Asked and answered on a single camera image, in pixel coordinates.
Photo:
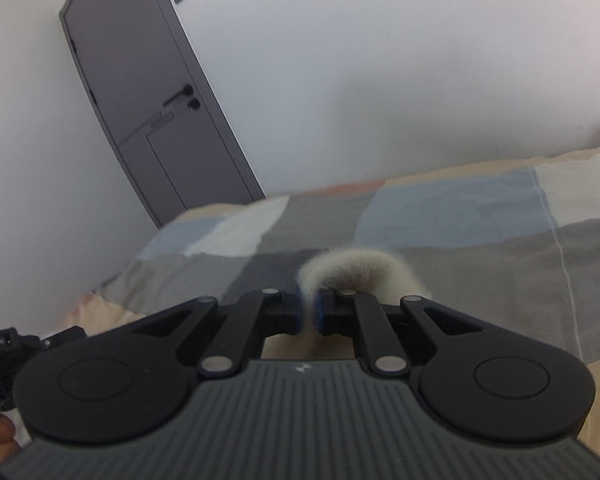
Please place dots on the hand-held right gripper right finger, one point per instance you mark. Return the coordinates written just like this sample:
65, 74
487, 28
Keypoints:
321, 314

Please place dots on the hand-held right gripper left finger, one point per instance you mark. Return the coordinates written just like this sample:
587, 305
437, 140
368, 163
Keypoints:
297, 313

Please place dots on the fluffy white striped sweater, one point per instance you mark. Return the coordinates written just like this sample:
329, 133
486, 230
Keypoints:
352, 267

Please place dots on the patchwork bed duvet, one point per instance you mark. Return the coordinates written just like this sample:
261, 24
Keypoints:
455, 240

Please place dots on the black door lock knob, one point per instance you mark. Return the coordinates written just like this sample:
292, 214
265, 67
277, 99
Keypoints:
193, 105

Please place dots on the grey door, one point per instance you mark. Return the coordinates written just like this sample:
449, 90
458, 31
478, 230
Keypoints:
145, 85

